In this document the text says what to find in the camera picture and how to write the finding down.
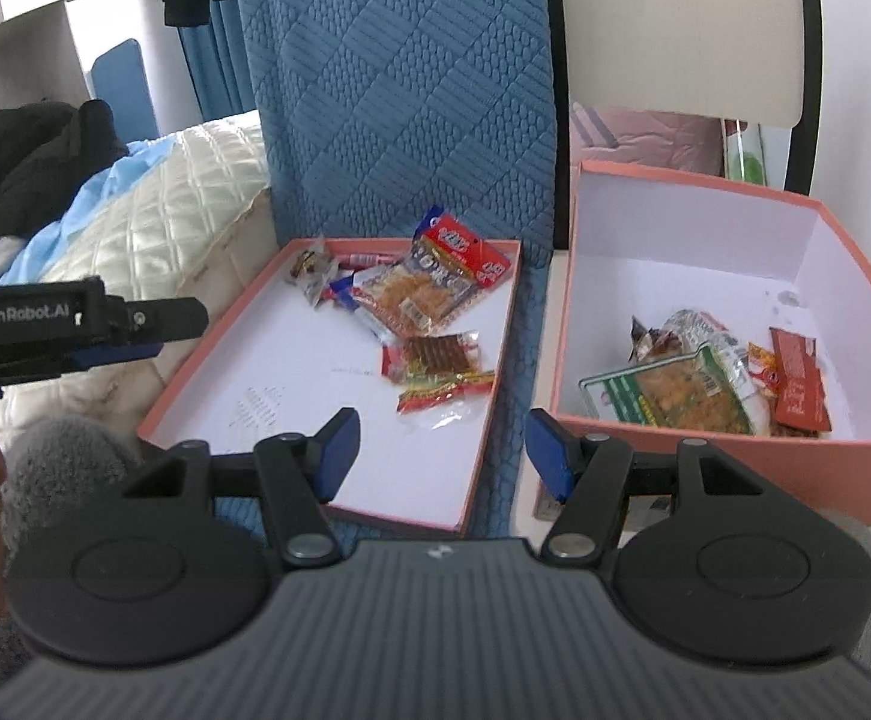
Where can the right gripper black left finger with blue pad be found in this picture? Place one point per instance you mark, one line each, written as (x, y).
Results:
(291, 476)

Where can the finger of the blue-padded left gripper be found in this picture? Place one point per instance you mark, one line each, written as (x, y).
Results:
(99, 356)

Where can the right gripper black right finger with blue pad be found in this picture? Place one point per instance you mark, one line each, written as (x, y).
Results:
(594, 476)

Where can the green-edged fried snack bag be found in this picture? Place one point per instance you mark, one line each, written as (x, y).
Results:
(687, 392)

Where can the red-brown snack bar packet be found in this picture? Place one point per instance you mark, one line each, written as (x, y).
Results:
(801, 401)

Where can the red blue dried fish bag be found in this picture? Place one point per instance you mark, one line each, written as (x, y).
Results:
(447, 268)

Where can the shallow pink box lid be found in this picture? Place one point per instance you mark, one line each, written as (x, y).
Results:
(275, 364)

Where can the black clothing pile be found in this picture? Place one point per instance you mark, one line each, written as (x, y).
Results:
(47, 152)

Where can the cream quilted bedding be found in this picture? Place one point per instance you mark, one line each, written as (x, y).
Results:
(199, 225)

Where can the spicy strips clear packet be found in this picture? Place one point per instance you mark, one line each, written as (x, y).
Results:
(432, 371)

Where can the white label snack packet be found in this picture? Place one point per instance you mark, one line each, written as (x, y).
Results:
(696, 328)

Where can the small red orange snack packet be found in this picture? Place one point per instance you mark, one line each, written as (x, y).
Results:
(763, 369)

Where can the small dark candy packet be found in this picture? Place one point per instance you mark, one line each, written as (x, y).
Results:
(313, 270)

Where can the light blue cloth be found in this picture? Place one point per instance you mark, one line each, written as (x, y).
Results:
(51, 242)

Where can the red sausage stick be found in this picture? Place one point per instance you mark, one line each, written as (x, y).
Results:
(357, 261)

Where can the deep pink storage box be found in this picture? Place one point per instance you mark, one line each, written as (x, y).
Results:
(647, 242)

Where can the white shelf unit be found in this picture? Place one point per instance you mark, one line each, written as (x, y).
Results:
(49, 47)

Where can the pink quilted bundle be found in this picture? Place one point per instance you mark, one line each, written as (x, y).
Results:
(684, 142)

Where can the blue quilted chair cover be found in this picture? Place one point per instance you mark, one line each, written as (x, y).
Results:
(374, 111)

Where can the cream chair backrest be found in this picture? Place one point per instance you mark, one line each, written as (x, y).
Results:
(728, 59)

